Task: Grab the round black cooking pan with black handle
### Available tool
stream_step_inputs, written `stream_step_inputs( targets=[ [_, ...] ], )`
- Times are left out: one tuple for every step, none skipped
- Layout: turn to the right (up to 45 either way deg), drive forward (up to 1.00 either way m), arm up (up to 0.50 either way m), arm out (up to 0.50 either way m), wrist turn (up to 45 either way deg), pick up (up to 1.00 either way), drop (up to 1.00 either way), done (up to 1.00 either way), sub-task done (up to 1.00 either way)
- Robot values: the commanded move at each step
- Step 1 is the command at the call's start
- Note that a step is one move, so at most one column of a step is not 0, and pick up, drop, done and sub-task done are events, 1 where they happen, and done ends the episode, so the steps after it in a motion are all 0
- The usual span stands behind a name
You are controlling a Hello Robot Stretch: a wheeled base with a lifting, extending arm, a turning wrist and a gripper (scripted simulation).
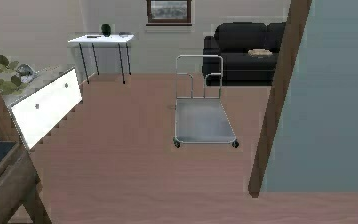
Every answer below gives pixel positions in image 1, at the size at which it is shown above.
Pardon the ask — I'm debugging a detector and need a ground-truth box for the silver metal platform trolley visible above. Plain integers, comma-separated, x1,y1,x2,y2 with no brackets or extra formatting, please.
172,54,240,149

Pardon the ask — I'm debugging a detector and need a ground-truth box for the brown wooden table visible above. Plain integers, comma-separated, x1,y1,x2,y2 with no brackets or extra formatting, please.
0,66,52,224

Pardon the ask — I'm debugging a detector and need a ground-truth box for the brown wooden door frame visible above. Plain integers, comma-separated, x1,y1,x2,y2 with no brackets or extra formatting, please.
247,0,313,199

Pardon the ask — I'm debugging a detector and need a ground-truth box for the dark green round vase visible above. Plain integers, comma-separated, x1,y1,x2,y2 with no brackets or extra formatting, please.
100,23,112,37

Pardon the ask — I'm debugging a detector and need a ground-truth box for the white chest of drawers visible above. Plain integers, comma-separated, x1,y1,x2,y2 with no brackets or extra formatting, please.
0,65,84,151

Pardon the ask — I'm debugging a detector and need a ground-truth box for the green house plant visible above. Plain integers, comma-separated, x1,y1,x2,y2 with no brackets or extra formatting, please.
0,54,31,96

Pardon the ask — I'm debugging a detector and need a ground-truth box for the beige cushion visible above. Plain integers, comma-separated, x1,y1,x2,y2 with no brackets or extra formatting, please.
247,48,274,58

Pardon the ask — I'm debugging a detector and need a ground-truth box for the white table with black legs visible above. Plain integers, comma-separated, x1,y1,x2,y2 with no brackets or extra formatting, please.
67,33,135,85

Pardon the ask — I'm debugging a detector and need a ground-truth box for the brown framed window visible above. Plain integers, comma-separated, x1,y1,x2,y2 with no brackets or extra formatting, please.
146,0,193,27

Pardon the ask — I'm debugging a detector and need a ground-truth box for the silver crumpled foil object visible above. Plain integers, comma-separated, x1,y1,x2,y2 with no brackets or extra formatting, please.
16,63,39,84

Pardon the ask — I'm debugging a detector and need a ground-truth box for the black sofa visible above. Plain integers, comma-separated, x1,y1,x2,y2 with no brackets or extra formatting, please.
201,21,287,87

